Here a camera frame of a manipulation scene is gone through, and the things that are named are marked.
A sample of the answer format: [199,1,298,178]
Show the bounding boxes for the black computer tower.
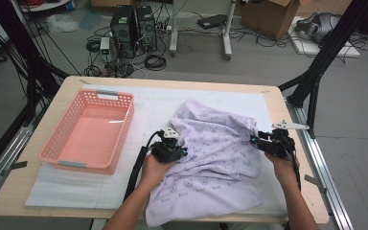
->
[109,5,138,58]
[135,5,158,52]

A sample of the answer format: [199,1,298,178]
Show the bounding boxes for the black flat box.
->
[196,13,228,31]

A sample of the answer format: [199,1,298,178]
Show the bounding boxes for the person's left hand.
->
[140,153,178,190]

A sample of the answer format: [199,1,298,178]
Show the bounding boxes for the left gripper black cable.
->
[123,129,166,202]

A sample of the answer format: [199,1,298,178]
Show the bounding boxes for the lilac printed cloth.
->
[145,100,265,228]

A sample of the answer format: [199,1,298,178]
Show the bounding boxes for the white round table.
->
[18,0,73,13]

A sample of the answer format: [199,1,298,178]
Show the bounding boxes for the clear plastic bag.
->
[46,13,81,35]

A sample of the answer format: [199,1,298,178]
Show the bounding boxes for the coiled black cable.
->
[144,54,168,72]

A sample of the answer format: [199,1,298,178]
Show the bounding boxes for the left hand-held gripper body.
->
[149,127,182,163]

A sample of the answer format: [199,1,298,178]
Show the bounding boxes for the brown cardboard box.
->
[240,0,301,40]

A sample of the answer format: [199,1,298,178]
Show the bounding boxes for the white metal stand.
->
[168,0,238,61]

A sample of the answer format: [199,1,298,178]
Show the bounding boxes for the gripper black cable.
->
[286,149,302,193]
[123,129,166,202]

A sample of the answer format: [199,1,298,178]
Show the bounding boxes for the aluminium rail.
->
[286,99,354,230]
[0,104,46,209]

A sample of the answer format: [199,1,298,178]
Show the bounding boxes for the small white device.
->
[99,36,111,62]

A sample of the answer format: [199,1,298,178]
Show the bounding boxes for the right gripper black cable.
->
[286,149,302,193]

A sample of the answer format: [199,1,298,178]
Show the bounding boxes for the grey metal bracket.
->
[1,160,29,177]
[304,173,328,195]

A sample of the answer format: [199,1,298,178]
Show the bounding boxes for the person's right hand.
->
[264,151,297,186]

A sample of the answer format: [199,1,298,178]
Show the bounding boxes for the pink plastic basket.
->
[37,89,135,176]

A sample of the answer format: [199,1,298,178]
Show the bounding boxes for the black metal frame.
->
[277,0,368,139]
[0,0,71,180]

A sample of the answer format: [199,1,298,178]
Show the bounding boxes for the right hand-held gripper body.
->
[257,120,311,159]

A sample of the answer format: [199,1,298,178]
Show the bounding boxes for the white floor board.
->
[288,15,361,58]

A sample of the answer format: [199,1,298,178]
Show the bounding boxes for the white foam mat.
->
[24,83,299,217]

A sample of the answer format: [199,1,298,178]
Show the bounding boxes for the grey rounded device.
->
[295,11,341,44]

